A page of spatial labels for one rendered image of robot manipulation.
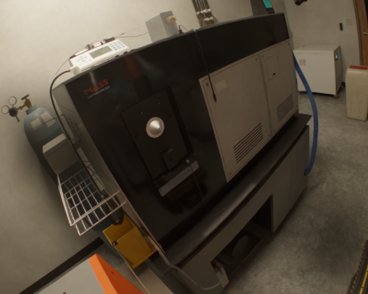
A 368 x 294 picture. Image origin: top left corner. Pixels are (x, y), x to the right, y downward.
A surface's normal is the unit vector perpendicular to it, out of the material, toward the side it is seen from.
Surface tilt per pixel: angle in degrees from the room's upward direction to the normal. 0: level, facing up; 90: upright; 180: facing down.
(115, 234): 87
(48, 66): 90
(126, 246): 93
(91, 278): 0
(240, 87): 90
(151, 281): 0
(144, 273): 0
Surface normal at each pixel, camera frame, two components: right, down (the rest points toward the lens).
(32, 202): 0.62, 0.22
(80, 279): -0.30, -0.82
